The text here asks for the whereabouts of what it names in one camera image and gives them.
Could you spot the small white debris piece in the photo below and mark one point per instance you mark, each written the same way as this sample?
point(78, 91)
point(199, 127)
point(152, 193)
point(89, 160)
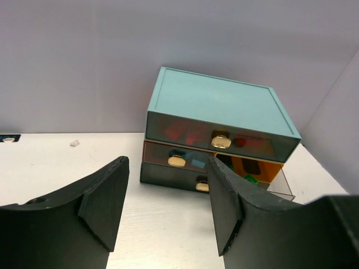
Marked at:
point(74, 143)

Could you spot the small teal lego cube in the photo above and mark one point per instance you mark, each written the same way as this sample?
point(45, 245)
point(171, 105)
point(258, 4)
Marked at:
point(198, 163)

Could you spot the teal drawer cabinet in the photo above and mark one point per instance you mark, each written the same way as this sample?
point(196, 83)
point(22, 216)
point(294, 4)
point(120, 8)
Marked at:
point(222, 101)

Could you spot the small red lego cube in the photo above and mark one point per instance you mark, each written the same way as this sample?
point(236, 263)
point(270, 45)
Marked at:
point(249, 142)

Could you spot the long teal lego brick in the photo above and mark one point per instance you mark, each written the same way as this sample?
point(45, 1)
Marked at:
point(184, 154)

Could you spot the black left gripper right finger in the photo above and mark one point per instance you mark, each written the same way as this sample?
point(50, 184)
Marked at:
point(257, 229)

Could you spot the long red lego brick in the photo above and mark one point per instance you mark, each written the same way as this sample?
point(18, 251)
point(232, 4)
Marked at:
point(176, 130)

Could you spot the long green lego brick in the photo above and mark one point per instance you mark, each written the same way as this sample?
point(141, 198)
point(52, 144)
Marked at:
point(251, 179)

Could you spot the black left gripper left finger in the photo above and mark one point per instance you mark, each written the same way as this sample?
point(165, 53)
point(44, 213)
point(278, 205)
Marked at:
point(73, 227)

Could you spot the dark bottom drawer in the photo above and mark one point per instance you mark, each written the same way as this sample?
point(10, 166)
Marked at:
point(174, 177)

